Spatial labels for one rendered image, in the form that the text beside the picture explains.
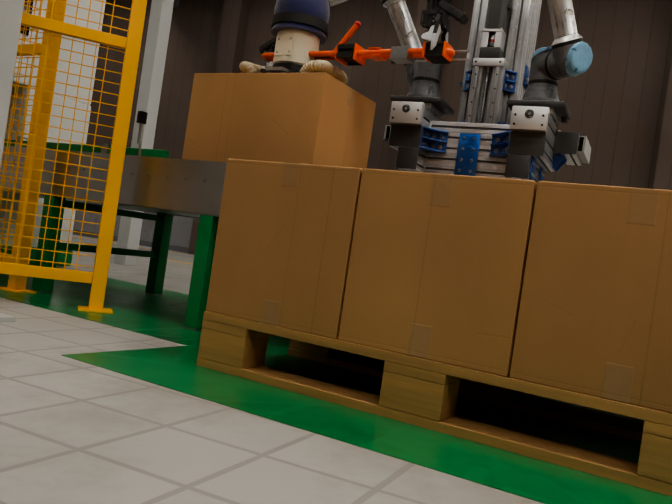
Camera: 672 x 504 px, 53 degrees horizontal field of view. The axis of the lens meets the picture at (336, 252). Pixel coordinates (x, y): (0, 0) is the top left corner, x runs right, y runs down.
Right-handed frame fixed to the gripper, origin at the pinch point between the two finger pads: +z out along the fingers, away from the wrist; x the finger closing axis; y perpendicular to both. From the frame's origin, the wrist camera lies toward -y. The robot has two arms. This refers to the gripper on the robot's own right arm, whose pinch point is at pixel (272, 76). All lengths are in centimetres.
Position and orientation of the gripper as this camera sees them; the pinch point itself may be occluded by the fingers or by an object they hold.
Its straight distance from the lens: 312.7
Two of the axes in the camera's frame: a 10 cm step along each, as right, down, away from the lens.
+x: 5.0, 0.7, 8.6
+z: -1.5, 9.9, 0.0
